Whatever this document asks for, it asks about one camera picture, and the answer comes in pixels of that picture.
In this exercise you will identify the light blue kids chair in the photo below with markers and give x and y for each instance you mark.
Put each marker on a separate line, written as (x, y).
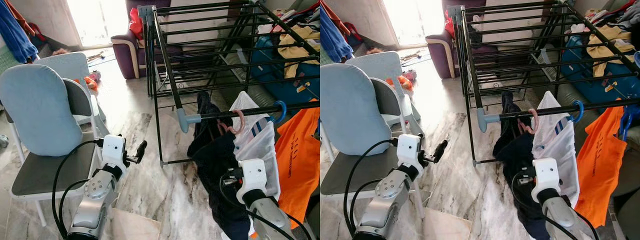
(70, 65)
(382, 65)

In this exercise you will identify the red backpack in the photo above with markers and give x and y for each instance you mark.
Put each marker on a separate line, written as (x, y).
(352, 32)
(37, 32)

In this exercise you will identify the pink plastic hanger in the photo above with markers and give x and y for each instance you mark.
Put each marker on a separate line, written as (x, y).
(243, 122)
(536, 120)

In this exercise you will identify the mixed clothes pile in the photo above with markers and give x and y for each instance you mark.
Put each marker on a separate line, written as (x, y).
(610, 17)
(295, 17)

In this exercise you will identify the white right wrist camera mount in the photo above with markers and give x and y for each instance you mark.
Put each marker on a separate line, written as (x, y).
(252, 177)
(547, 177)

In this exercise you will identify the light blue seat cushion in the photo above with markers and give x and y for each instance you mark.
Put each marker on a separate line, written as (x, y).
(37, 107)
(350, 107)

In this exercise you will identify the mustard yellow cloth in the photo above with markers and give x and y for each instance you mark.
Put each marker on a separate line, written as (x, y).
(295, 47)
(605, 47)

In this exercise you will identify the grey white folding chair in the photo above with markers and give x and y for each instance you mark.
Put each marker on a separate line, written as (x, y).
(360, 175)
(50, 172)

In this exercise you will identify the blue towel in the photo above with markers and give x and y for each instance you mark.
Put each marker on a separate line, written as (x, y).
(15, 35)
(332, 35)

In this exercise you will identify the dark navy garment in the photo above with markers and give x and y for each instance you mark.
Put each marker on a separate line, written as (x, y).
(515, 165)
(215, 165)

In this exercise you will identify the purple sofa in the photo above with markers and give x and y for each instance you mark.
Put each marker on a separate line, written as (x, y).
(125, 55)
(440, 55)

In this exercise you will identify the orange garment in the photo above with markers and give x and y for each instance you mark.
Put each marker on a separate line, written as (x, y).
(600, 165)
(300, 160)

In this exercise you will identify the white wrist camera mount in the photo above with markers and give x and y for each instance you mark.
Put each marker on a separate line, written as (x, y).
(547, 177)
(252, 177)
(114, 150)
(410, 150)

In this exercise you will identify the black metal drying rack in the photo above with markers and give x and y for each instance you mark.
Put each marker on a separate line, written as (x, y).
(210, 116)
(515, 115)

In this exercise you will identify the orange toy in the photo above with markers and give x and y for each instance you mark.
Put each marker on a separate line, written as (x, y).
(90, 82)
(404, 82)

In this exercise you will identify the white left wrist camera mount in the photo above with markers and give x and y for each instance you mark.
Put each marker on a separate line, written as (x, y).
(114, 150)
(410, 150)

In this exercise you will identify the red cloth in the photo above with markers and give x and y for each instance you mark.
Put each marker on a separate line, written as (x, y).
(448, 25)
(136, 22)

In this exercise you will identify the white garment with blue stripes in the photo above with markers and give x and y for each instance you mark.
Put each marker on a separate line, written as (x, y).
(260, 145)
(560, 145)

